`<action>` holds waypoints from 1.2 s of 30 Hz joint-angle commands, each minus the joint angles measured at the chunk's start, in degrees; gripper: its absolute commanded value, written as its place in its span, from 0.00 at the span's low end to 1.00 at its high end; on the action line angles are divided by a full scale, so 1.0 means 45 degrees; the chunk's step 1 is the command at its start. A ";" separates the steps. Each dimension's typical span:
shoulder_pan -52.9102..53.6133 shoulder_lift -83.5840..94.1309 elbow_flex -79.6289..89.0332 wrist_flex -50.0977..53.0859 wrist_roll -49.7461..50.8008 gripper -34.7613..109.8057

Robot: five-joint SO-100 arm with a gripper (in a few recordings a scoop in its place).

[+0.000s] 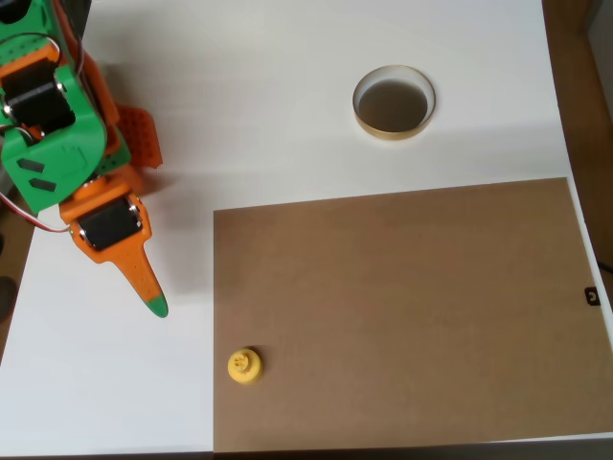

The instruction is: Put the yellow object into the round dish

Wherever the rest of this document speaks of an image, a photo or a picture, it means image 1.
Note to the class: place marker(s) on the orange gripper black servo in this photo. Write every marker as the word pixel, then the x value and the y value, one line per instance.
pixel 109 223

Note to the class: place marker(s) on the small yellow peg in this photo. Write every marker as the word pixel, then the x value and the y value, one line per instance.
pixel 244 366

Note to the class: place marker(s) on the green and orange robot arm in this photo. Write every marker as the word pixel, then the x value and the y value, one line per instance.
pixel 52 144

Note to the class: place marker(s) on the round shallow tin dish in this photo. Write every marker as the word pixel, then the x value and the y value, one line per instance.
pixel 393 108

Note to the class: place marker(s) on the brown rectangular board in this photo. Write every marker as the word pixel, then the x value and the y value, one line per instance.
pixel 407 316

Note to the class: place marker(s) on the small black clip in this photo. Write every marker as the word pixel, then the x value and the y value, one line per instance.
pixel 592 296

